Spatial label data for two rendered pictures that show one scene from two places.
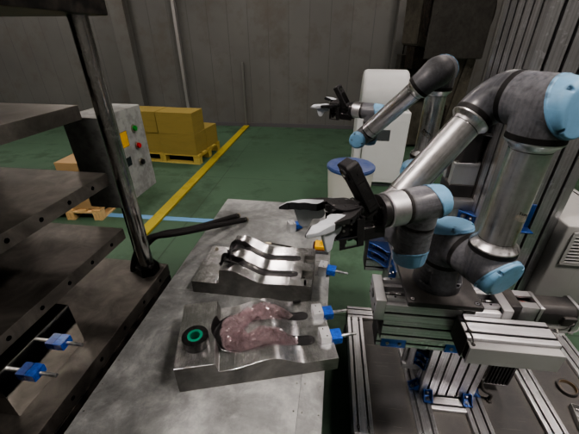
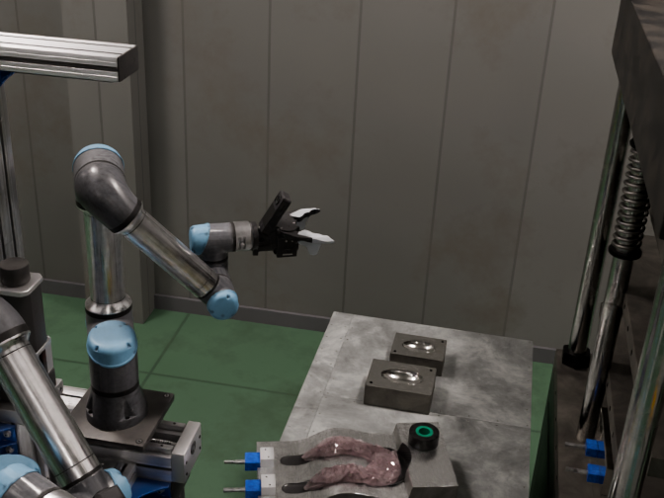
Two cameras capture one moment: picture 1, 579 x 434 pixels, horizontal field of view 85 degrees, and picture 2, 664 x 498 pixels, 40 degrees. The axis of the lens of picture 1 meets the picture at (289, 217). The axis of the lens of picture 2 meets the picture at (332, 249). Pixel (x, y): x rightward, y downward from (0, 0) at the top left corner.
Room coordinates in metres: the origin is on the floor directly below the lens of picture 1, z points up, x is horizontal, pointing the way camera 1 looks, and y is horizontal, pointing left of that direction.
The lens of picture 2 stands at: (2.64, 0.11, 2.45)
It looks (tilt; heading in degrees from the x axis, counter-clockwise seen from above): 27 degrees down; 183
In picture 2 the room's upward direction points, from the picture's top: 3 degrees clockwise
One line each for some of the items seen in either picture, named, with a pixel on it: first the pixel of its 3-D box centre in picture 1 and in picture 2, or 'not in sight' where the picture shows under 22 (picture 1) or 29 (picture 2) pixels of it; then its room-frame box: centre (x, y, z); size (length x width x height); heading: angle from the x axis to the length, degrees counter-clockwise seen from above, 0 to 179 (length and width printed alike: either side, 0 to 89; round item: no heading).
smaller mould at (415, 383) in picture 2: not in sight; (400, 385); (0.31, 0.24, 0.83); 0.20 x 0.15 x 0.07; 82
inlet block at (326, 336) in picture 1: (338, 336); (248, 461); (0.74, -0.17, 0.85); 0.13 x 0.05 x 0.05; 99
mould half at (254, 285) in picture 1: (257, 265); not in sight; (1.11, 0.14, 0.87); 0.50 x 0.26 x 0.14; 82
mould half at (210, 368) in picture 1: (257, 335); (352, 470); (0.75, 0.11, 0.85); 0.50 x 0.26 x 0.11; 99
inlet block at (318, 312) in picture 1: (329, 312); (249, 489); (0.85, -0.15, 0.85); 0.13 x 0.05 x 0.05; 99
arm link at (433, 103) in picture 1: (429, 123); not in sight; (1.42, -0.62, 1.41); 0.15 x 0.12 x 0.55; 148
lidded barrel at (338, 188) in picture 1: (348, 191); not in sight; (3.10, -0.63, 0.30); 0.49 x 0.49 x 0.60
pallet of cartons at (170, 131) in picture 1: (172, 131); not in sight; (5.25, 1.92, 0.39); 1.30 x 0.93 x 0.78; 84
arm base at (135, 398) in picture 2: (439, 269); (116, 395); (0.82, -0.49, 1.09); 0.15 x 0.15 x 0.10
